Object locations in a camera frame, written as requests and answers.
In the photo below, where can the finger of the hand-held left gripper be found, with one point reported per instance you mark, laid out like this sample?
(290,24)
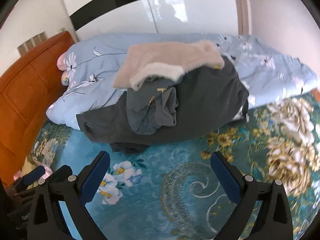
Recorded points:
(35,175)

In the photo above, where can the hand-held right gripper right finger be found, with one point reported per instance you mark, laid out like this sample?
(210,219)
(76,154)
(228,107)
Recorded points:
(225,177)

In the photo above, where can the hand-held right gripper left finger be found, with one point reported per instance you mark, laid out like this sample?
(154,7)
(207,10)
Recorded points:
(96,177)

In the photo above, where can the beige fuzzy sweater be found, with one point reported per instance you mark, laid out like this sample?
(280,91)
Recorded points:
(162,55)

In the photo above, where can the teal floral blanket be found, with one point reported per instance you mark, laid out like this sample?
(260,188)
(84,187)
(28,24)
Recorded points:
(162,160)

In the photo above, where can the dark grey garment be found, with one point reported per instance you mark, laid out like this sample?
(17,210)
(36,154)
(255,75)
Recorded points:
(205,105)

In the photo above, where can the orange wooden headboard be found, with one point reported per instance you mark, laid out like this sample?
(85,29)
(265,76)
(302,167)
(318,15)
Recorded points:
(25,92)

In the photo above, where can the grey-green garment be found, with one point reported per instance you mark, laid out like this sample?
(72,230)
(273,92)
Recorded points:
(150,110)

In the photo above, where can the light blue floral duvet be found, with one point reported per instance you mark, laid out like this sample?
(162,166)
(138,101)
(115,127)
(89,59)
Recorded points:
(100,80)

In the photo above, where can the floral pillow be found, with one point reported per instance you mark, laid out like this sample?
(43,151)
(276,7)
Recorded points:
(62,65)

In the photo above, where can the glossy white black wardrobe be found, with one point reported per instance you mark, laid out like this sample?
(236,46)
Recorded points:
(200,12)

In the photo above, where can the grey striped wall fixture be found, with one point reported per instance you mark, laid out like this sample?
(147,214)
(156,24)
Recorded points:
(32,42)

